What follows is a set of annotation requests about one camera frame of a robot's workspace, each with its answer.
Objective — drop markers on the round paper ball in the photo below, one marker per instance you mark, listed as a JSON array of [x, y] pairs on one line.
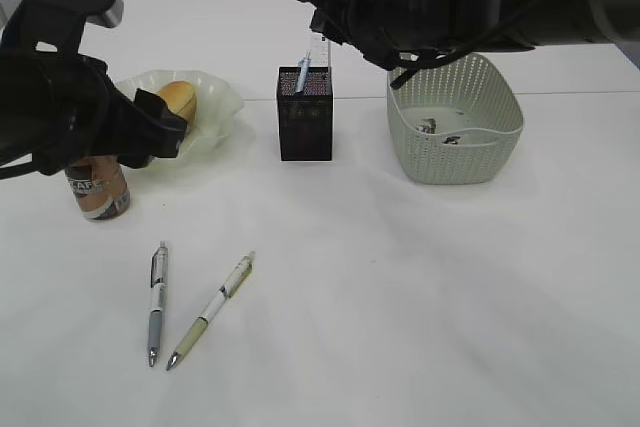
[[452, 140]]

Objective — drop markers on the pale green plastic basket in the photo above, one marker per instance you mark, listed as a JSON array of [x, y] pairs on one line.
[[468, 98]]

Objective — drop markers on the light blue click pen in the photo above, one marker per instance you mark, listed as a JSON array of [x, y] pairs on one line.
[[303, 67]]

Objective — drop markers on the black mesh pen holder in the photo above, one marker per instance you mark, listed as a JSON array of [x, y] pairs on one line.
[[305, 120]]

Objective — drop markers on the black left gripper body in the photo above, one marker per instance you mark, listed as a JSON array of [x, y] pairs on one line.
[[95, 118]]

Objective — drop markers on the beige click pen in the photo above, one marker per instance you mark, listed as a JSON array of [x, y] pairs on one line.
[[225, 292]]

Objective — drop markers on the clear plastic ruler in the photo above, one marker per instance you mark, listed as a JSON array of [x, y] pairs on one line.
[[320, 51]]

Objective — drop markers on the bread roll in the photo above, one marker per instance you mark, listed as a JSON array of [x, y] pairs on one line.
[[181, 99]]

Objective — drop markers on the pale green wavy glass plate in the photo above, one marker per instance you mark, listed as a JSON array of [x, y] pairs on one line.
[[217, 105]]

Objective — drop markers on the long paper piece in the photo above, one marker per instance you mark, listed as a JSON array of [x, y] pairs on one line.
[[426, 126]]

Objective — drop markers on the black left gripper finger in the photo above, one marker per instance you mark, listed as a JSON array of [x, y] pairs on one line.
[[161, 132], [135, 160]]

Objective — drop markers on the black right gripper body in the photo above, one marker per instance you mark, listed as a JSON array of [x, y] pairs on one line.
[[383, 30]]

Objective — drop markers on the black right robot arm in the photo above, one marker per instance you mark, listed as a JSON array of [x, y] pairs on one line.
[[524, 25]]

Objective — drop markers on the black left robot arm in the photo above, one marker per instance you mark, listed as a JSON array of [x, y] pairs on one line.
[[57, 109]]

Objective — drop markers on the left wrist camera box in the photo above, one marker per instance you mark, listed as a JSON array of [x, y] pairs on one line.
[[59, 23]]

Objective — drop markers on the brown Nescafe coffee bottle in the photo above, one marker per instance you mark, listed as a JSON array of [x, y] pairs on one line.
[[99, 187]]

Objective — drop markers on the grey click pen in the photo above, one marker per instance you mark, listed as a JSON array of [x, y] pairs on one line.
[[158, 287]]

